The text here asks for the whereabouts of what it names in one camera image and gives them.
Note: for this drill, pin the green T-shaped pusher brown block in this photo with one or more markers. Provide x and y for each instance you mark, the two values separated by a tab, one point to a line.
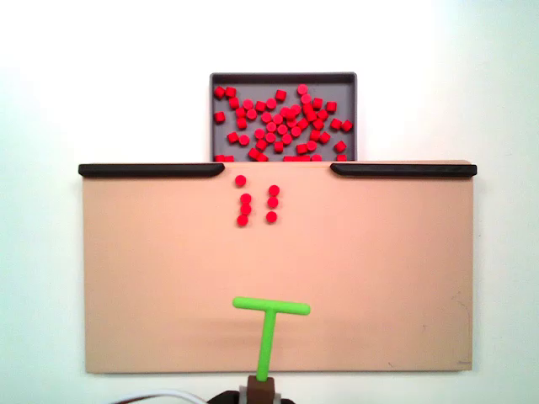
266	336

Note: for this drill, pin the grey plastic tray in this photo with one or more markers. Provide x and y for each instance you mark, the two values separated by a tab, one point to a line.
349	97

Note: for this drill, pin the tan rectangular board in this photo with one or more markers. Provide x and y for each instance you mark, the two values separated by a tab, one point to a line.
168	273

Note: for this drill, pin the black foam rail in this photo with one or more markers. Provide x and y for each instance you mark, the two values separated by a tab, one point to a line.
147	170
404	170

